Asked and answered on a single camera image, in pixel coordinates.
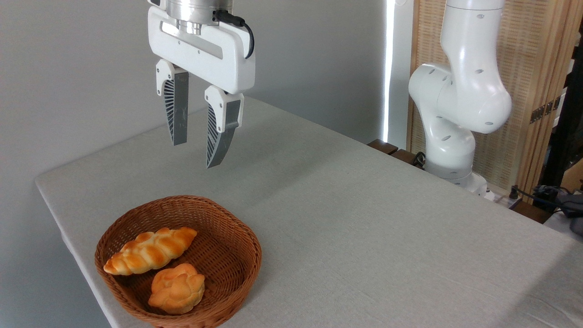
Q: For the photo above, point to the bamboo folding screen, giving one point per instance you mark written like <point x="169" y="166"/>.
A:
<point x="524" y="68"/>

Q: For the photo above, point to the black metal stand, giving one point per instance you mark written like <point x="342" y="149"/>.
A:
<point x="565" y="136"/>

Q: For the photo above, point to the light grey tablecloth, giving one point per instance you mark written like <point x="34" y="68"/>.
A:
<point x="364" y="250"/>

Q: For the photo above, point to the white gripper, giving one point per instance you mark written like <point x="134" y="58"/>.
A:
<point x="218" y="54"/>

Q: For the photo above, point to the long braided bread loaf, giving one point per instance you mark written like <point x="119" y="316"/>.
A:
<point x="145" y="253"/>

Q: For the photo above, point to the brown wicker basket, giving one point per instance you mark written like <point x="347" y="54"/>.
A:
<point x="218" y="255"/>

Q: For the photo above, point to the round knotted bread roll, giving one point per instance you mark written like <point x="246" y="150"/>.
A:
<point x="177" y="289"/>

